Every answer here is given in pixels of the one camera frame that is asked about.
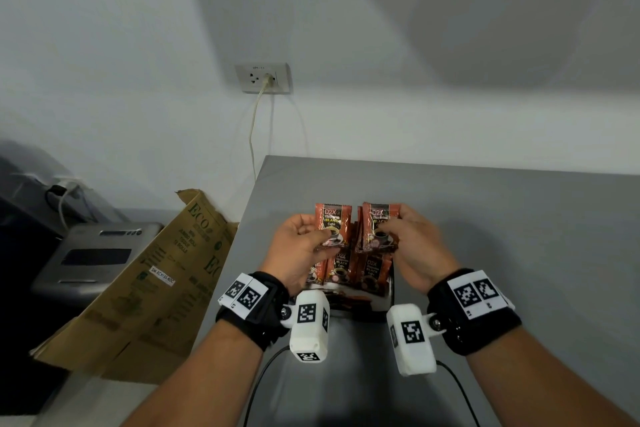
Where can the person's left hand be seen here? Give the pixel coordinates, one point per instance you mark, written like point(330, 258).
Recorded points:
point(290, 256)

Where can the brown cardboard box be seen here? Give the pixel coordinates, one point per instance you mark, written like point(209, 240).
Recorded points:
point(140, 311)

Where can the person's left forearm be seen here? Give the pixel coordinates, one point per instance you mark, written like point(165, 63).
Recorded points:
point(200, 381)

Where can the black wristband with marker tags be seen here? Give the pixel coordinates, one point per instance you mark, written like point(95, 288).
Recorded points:
point(260, 311)
point(475, 316)

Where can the black tray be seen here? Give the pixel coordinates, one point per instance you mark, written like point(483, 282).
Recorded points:
point(391, 286)

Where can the person's right hand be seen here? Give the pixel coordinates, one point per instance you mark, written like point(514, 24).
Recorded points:
point(425, 256)

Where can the grey appliance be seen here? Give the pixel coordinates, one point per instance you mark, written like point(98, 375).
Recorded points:
point(90, 256)

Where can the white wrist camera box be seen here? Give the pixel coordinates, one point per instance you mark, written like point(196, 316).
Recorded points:
point(310, 326)
point(412, 341)

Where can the white wall socket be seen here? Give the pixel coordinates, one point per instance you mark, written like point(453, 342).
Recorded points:
point(250, 77)

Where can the pile of orange coffee sachets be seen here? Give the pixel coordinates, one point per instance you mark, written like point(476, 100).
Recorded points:
point(342, 266)
point(355, 297)

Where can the person's right forearm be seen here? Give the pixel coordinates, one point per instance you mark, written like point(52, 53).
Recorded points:
point(535, 386)

